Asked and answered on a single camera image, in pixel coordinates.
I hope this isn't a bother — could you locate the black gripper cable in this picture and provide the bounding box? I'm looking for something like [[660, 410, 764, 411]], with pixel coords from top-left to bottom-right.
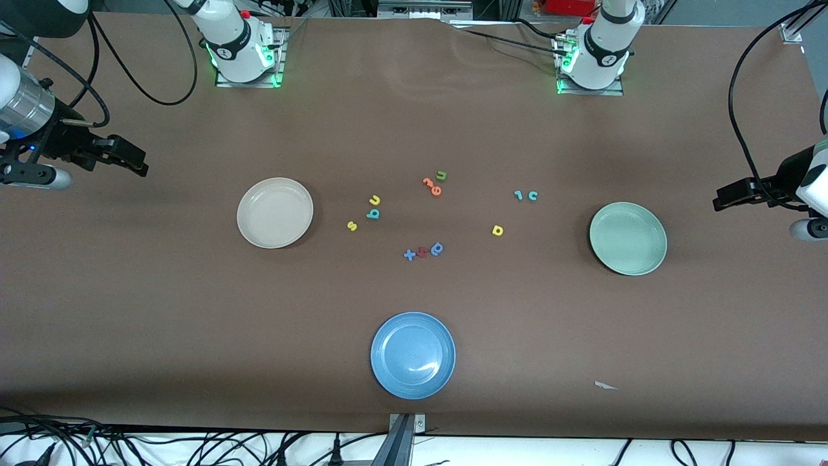
[[0, 19, 111, 128]]

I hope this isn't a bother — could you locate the aluminium corner profile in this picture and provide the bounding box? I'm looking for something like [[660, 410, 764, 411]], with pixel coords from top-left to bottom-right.
[[779, 0, 828, 45]]

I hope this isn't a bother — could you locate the blue plate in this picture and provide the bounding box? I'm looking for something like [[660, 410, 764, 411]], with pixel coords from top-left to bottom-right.
[[371, 312, 456, 400]]

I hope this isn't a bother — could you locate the red box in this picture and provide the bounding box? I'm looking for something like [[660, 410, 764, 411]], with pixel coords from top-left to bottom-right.
[[543, 0, 597, 17]]

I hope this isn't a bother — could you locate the green plate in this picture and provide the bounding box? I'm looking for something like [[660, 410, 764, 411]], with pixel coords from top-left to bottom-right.
[[589, 202, 668, 276]]

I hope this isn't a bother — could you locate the aluminium frame strut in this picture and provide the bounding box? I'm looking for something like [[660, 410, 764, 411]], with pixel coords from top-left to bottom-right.
[[372, 413, 428, 466]]

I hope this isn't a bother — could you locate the long looped black cable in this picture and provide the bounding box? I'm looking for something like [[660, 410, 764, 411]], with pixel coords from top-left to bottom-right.
[[89, 0, 199, 106]]

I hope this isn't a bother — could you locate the grey metal box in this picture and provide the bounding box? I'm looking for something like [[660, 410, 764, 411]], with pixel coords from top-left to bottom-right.
[[377, 0, 474, 21]]

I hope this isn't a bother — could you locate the beige plate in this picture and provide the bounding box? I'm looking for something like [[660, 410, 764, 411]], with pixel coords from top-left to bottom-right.
[[237, 177, 314, 250]]

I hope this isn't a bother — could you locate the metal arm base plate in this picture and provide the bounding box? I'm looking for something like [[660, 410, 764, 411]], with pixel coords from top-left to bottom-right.
[[215, 26, 287, 89], [555, 32, 626, 97]]

